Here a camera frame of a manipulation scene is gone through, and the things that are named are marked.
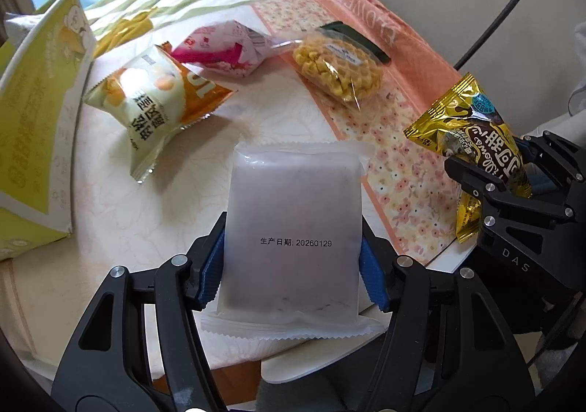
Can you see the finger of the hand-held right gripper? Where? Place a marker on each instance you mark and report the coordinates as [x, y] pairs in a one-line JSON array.
[[503, 201], [540, 176]]

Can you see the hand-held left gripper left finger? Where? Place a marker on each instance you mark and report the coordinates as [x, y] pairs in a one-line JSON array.
[[210, 265]]

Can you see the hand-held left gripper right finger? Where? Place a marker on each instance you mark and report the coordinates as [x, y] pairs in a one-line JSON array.
[[373, 274]]

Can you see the gold brown snack packet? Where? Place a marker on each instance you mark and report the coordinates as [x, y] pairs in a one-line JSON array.
[[476, 132]]

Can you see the white translucent snack packet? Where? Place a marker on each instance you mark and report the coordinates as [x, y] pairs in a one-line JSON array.
[[293, 210]]

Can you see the yellow-green cardboard box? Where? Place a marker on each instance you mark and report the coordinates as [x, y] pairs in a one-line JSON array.
[[36, 142]]

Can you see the clear bag of corn snacks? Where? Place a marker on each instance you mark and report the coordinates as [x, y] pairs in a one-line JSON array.
[[334, 68]]

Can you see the pink floral mat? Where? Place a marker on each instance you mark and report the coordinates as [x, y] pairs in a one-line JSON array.
[[403, 174]]

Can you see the white orange snack packet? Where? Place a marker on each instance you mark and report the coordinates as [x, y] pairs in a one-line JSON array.
[[146, 100]]

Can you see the pink white snack packet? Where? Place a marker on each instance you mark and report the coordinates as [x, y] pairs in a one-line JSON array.
[[219, 50]]

